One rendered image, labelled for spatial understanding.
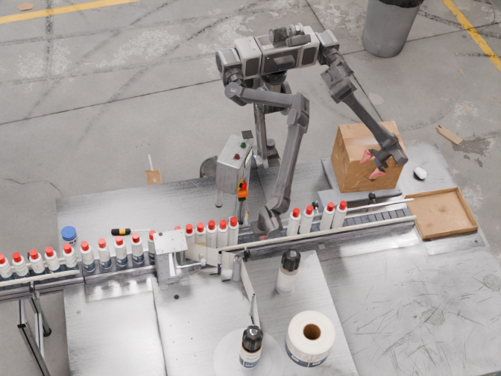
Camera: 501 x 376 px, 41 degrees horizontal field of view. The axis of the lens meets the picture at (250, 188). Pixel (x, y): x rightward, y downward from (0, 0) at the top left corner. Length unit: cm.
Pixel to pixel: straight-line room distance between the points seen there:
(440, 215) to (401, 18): 216
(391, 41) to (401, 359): 304
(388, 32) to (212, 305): 307
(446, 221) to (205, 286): 130
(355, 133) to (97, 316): 154
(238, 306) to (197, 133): 203
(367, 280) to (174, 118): 222
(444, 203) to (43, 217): 247
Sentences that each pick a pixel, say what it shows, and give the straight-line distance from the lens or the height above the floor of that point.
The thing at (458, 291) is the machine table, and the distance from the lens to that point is 345.
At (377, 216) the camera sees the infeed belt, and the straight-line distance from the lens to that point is 350.
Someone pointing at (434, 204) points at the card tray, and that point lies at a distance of 370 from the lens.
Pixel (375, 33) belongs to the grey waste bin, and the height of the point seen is 22.
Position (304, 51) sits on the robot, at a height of 148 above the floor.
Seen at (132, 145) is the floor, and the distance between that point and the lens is 484.
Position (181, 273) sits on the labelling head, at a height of 94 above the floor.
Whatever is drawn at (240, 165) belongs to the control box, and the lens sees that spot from 282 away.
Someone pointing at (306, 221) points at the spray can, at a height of 101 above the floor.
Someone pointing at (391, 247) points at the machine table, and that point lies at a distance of 348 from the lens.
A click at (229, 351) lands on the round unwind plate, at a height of 89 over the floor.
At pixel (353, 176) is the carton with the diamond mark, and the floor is 99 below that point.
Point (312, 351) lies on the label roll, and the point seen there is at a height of 102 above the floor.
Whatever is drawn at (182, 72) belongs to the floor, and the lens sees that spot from 533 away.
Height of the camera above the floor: 365
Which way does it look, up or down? 53 degrees down
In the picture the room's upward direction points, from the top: 6 degrees clockwise
